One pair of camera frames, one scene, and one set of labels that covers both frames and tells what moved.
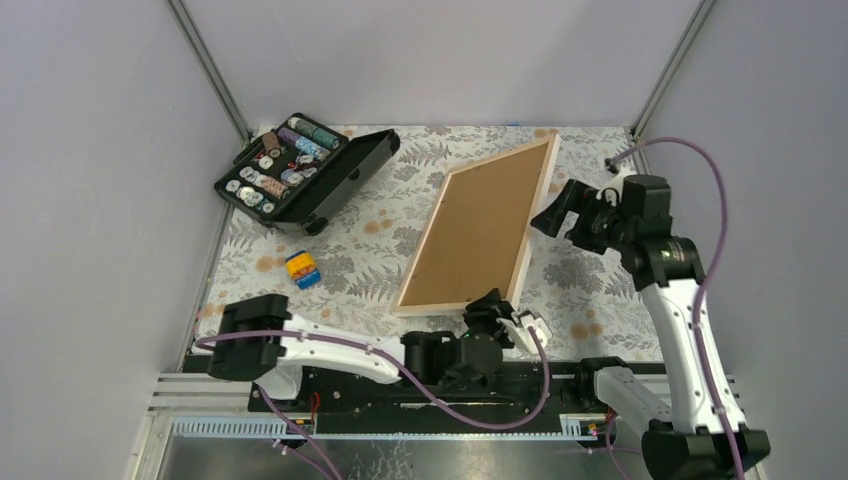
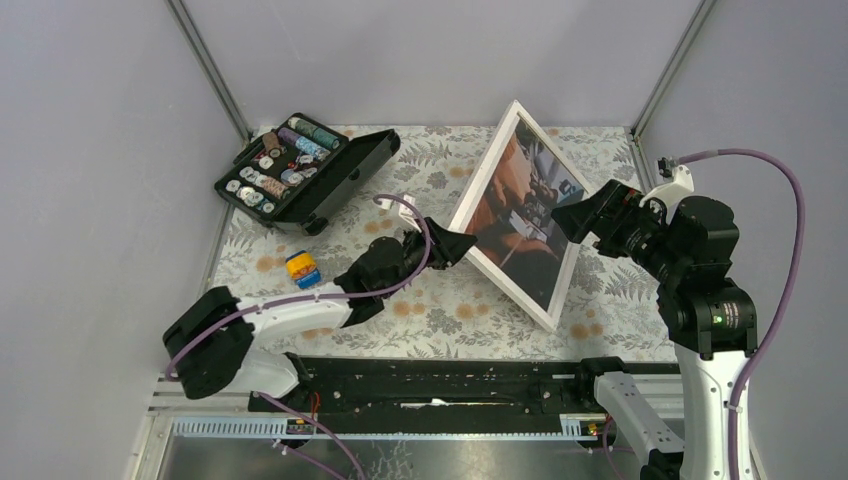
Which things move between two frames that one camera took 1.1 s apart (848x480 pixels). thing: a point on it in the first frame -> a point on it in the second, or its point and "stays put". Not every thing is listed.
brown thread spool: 272,144 stays put
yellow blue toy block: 302,268 stays put
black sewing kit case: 302,173 stays put
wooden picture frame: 549,160 -> 521,246
